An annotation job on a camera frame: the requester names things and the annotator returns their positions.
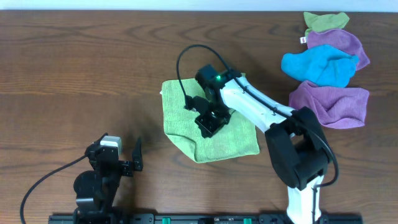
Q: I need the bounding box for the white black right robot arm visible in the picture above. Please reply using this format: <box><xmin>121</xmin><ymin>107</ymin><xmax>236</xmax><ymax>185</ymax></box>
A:
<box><xmin>193</xmin><ymin>65</ymin><xmax>334</xmax><ymax>223</ymax></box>

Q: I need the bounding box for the purple cloth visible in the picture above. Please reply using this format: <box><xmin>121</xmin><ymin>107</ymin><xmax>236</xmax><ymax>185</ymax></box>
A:
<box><xmin>289</xmin><ymin>81</ymin><xmax>370</xmax><ymax>129</ymax></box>
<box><xmin>300</xmin><ymin>29</ymin><xmax>370</xmax><ymax>70</ymax></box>

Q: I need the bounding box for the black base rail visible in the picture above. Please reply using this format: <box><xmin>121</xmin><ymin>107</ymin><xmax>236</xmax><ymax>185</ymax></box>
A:
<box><xmin>48</xmin><ymin>212</ymin><xmax>364</xmax><ymax>224</ymax></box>

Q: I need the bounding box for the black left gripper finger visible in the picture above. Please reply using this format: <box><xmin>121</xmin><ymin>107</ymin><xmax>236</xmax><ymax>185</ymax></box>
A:
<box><xmin>132</xmin><ymin>138</ymin><xmax>144</xmax><ymax>171</ymax></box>
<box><xmin>93</xmin><ymin>133</ymin><xmax>108</xmax><ymax>145</ymax></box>

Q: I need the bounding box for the light green cloth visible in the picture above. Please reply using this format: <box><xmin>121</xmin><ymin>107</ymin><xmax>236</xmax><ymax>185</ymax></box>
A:
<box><xmin>161</xmin><ymin>80</ymin><xmax>260</xmax><ymax>163</ymax></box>

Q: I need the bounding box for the upper purple cloth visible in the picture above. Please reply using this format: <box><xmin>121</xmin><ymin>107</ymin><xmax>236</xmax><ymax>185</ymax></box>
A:
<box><xmin>300</xmin><ymin>29</ymin><xmax>370</xmax><ymax>70</ymax></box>

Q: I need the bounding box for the lower purple cloth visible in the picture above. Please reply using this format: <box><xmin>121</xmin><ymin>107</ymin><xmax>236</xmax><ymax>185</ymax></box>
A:
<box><xmin>289</xmin><ymin>81</ymin><xmax>370</xmax><ymax>129</ymax></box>

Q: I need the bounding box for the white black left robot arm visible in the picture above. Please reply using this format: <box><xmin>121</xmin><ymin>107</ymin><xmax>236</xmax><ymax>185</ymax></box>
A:
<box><xmin>73</xmin><ymin>133</ymin><xmax>144</xmax><ymax>223</ymax></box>

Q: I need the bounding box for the small green cloth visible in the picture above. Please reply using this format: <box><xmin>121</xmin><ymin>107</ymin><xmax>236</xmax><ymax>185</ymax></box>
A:
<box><xmin>303</xmin><ymin>12</ymin><xmax>349</xmax><ymax>37</ymax></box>

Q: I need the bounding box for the blue cloth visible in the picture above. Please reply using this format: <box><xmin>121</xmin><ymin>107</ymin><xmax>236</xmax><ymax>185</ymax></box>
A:
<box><xmin>281</xmin><ymin>45</ymin><xmax>359</xmax><ymax>88</ymax></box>

